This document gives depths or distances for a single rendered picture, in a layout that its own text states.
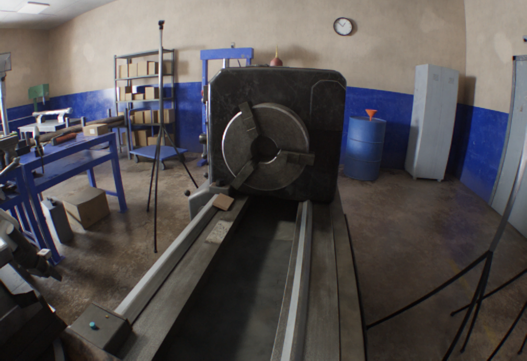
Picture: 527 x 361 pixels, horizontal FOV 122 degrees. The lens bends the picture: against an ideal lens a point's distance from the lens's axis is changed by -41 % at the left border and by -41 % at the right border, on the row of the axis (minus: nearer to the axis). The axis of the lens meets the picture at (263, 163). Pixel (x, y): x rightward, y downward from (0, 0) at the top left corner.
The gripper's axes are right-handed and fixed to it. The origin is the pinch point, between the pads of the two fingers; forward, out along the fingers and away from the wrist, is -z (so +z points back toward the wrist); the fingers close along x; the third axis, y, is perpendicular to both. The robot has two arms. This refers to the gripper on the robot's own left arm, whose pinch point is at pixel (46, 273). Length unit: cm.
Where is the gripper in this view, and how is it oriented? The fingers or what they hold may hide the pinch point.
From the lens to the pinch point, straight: 101.0
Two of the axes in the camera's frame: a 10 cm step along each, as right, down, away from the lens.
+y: -1.3, -6.6, 7.4
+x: 9.9, -0.5, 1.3
